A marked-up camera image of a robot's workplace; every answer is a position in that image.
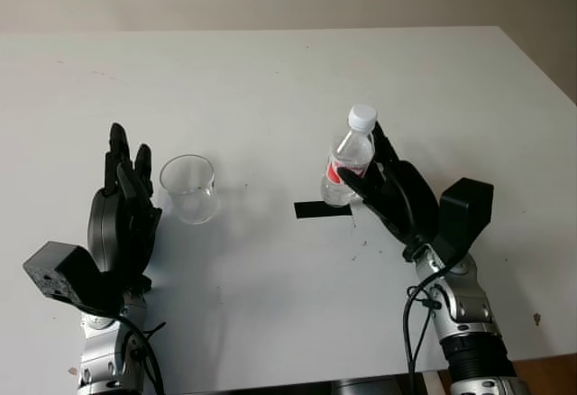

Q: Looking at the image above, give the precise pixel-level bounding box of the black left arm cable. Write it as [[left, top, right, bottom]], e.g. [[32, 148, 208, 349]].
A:
[[120, 313, 166, 395]]

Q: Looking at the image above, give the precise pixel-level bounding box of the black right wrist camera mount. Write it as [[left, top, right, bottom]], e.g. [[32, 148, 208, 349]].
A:
[[431, 177, 495, 271]]

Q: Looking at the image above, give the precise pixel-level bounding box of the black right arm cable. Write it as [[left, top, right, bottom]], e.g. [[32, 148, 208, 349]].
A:
[[402, 266, 453, 395]]

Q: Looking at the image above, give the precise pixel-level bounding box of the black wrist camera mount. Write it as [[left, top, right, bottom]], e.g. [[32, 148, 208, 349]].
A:
[[22, 241, 152, 316], [431, 177, 495, 271]]

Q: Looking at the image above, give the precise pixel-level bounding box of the black tape strip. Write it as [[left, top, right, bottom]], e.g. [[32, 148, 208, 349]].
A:
[[294, 200, 354, 221]]

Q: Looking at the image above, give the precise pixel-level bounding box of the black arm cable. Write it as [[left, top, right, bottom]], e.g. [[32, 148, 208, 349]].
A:
[[402, 266, 453, 395], [120, 313, 166, 395]]

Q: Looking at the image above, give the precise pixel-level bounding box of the clear plastic cup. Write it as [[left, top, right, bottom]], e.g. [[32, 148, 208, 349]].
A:
[[159, 154, 221, 225]]

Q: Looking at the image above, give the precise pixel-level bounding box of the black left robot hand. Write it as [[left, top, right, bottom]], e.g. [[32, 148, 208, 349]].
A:
[[87, 121, 163, 280]]

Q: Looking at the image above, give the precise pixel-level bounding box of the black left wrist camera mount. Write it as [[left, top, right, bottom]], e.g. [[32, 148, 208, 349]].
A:
[[22, 241, 152, 316]]

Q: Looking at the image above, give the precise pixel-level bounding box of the clear water bottle red label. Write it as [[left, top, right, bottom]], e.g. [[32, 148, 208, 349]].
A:
[[320, 104, 379, 208]]

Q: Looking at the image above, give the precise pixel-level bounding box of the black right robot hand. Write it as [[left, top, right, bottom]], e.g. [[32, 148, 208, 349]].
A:
[[337, 119, 439, 253]]

